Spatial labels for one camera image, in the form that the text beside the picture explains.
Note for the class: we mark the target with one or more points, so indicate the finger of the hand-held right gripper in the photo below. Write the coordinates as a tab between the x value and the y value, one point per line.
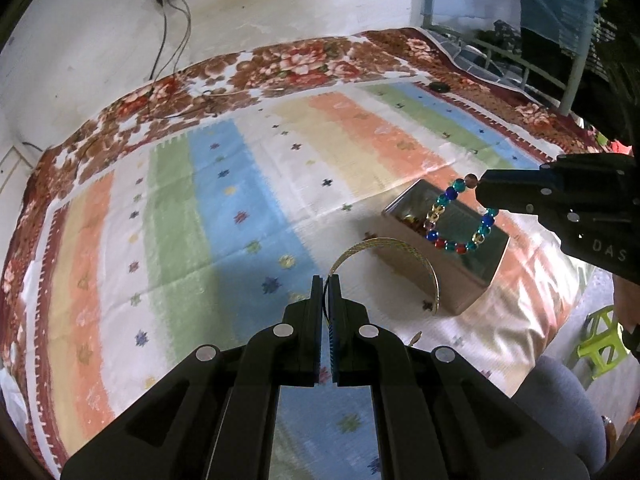
510	190

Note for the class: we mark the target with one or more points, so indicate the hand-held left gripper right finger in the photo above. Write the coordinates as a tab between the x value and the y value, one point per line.
336	325

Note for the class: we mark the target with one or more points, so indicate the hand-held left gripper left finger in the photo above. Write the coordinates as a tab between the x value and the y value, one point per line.
317	320

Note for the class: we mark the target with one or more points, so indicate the gold metal bangle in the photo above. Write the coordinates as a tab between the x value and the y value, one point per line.
395	246

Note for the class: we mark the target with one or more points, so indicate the silver metal box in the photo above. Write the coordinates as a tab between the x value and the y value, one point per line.
465	290

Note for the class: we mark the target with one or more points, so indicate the small black round object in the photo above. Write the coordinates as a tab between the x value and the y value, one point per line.
440	88

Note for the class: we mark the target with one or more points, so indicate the green plastic stool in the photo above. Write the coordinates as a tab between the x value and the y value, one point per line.
600	340

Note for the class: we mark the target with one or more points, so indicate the blue hanging cloth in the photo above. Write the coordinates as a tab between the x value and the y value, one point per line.
550	5

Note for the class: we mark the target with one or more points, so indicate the person's grey trouser leg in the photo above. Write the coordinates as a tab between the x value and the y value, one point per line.
565	400

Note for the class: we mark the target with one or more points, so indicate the red floral blanket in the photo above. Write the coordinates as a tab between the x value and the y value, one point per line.
280	65

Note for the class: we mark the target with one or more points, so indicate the white headboard panel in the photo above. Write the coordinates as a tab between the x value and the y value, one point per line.
10	165

